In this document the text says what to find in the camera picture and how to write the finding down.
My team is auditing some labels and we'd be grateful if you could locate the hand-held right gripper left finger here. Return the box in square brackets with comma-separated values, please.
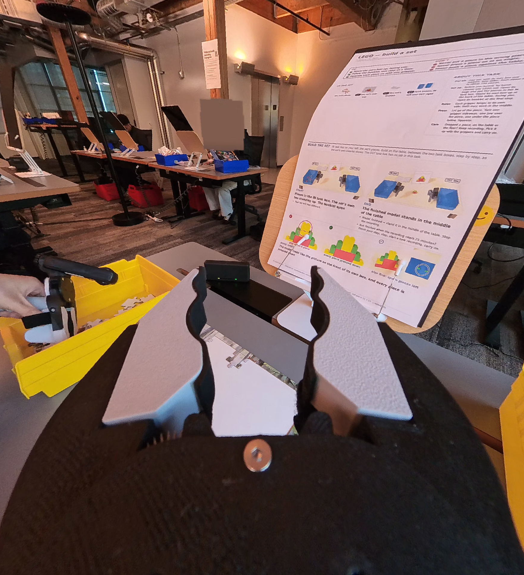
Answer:
[102, 267, 218, 438]

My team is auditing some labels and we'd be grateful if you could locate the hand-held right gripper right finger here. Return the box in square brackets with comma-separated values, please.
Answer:
[295, 265, 414, 436]

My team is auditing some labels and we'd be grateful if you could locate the pile of puzzle pieces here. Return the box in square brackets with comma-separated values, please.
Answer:
[78, 292, 155, 333]

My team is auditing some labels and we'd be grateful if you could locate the puzzle frame board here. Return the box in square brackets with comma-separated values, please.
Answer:
[199, 326, 299, 437]

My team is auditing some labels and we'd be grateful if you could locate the person's left hand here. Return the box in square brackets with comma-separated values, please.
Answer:
[0, 272, 47, 320]

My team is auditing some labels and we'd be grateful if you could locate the black pole stand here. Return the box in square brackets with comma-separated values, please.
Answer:
[35, 0, 145, 226]

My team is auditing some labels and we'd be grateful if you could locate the black power adapter box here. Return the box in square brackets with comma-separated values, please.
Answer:
[204, 260, 250, 283]

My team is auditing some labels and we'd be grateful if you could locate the white tablet stand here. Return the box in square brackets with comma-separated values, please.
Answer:
[4, 132, 51, 177]

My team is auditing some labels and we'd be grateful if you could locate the printed instruction sheet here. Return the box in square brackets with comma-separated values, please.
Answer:
[268, 28, 524, 329]

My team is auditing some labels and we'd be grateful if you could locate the black office chair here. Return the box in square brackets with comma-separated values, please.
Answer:
[237, 135, 266, 221]

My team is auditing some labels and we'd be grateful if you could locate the white paper notice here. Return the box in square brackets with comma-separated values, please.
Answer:
[201, 40, 221, 90]

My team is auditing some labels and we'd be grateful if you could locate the wooden pillar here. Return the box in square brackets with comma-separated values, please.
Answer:
[203, 0, 230, 99]

